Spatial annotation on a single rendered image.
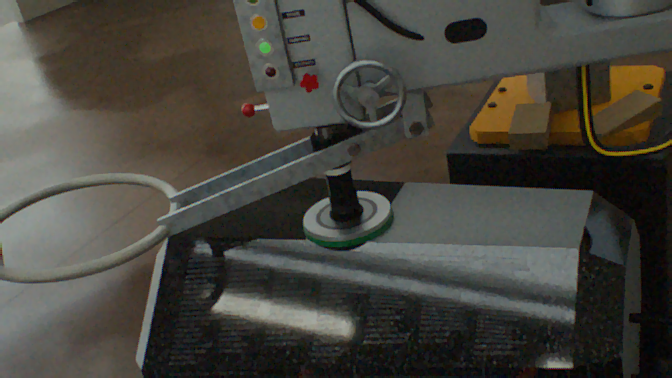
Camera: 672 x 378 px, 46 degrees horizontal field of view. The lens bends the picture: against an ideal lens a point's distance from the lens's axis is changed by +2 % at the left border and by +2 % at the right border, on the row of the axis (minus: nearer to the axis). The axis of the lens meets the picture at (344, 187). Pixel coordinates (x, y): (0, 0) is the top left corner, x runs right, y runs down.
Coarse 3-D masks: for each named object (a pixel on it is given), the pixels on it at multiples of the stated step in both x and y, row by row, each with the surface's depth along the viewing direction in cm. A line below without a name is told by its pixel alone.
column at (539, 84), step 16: (544, 0) 216; (560, 0) 216; (576, 0) 217; (592, 64) 225; (608, 64) 226; (528, 80) 243; (544, 80) 226; (560, 80) 227; (592, 80) 228; (608, 80) 228; (544, 96) 229; (560, 96) 229; (576, 96) 229; (592, 96) 230; (608, 96) 230
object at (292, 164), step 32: (384, 128) 171; (416, 128) 166; (256, 160) 189; (288, 160) 188; (320, 160) 175; (352, 160) 175; (192, 192) 194; (224, 192) 181; (256, 192) 180; (160, 224) 186; (192, 224) 185
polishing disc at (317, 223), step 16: (368, 192) 195; (320, 208) 193; (368, 208) 188; (384, 208) 187; (304, 224) 187; (320, 224) 186; (336, 224) 184; (352, 224) 183; (368, 224) 182; (336, 240) 180
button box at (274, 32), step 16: (240, 0) 153; (272, 0) 152; (240, 16) 154; (272, 16) 154; (256, 32) 155; (272, 32) 155; (256, 48) 157; (256, 64) 159; (288, 64) 158; (256, 80) 160; (288, 80) 160
